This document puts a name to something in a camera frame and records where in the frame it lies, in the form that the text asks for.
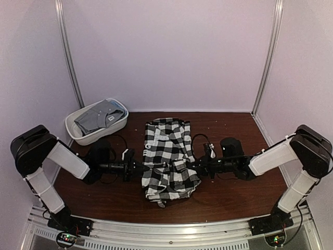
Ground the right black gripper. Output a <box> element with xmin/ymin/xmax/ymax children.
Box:
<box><xmin>188</xmin><ymin>152</ymin><xmax>236</xmax><ymax>179</ymax></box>

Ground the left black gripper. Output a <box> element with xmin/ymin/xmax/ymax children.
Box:
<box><xmin>99</xmin><ymin>153</ymin><xmax>149</xmax><ymax>182</ymax></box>

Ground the black white plaid shirt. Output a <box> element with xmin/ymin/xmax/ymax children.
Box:
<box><xmin>142</xmin><ymin>118</ymin><xmax>201</xmax><ymax>208</ymax></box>

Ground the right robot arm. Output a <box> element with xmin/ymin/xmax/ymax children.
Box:
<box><xmin>190</xmin><ymin>124</ymin><xmax>332</xmax><ymax>230</ymax></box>

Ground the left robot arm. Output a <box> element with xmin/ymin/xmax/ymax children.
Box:
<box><xmin>10</xmin><ymin>125</ymin><xmax>149</xmax><ymax>231</ymax></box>

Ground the grey folded shirt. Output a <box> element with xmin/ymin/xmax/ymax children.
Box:
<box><xmin>74</xmin><ymin>99</ymin><xmax>127</xmax><ymax>135</ymax></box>

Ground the white plastic bin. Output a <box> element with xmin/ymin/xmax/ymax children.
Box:
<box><xmin>65</xmin><ymin>98</ymin><xmax>129</xmax><ymax>146</ymax></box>

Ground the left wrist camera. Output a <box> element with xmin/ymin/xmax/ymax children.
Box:
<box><xmin>122</xmin><ymin>148</ymin><xmax>135</xmax><ymax>164</ymax></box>

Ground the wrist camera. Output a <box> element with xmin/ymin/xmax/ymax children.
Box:
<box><xmin>203</xmin><ymin>143</ymin><xmax>216</xmax><ymax>159</ymax></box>
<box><xmin>122</xmin><ymin>148</ymin><xmax>135</xmax><ymax>164</ymax></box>

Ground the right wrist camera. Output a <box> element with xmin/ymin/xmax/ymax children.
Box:
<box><xmin>203</xmin><ymin>143</ymin><xmax>216</xmax><ymax>159</ymax></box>

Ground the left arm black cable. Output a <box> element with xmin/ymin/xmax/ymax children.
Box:
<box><xmin>85</xmin><ymin>134</ymin><xmax>128</xmax><ymax>185</ymax></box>

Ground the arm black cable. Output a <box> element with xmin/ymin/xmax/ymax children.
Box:
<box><xmin>85</xmin><ymin>134</ymin><xmax>128</xmax><ymax>185</ymax></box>
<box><xmin>191</xmin><ymin>133</ymin><xmax>313</xmax><ymax>232</ymax></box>

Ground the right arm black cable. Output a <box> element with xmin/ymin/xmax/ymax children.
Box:
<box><xmin>191</xmin><ymin>133</ymin><xmax>313</xmax><ymax>232</ymax></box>

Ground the aluminium front rail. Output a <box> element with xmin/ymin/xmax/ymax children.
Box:
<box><xmin>18</xmin><ymin>205</ymin><xmax>323</xmax><ymax>249</ymax></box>

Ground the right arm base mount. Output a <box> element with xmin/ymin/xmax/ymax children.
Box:
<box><xmin>249</xmin><ymin>215</ymin><xmax>293</xmax><ymax>236</ymax></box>

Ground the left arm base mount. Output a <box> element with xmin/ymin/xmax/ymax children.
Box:
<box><xmin>47</xmin><ymin>216</ymin><xmax>93</xmax><ymax>236</ymax></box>

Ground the right aluminium post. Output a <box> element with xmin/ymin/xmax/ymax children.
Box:
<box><xmin>251</xmin><ymin>0</ymin><xmax>284</xmax><ymax>116</ymax></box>

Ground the aluminium post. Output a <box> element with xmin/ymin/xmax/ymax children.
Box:
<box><xmin>251</xmin><ymin>0</ymin><xmax>284</xmax><ymax>116</ymax></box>
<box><xmin>54</xmin><ymin>0</ymin><xmax>85</xmax><ymax>108</ymax></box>

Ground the left aluminium post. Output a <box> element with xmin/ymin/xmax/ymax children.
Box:
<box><xmin>54</xmin><ymin>0</ymin><xmax>85</xmax><ymax>108</ymax></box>

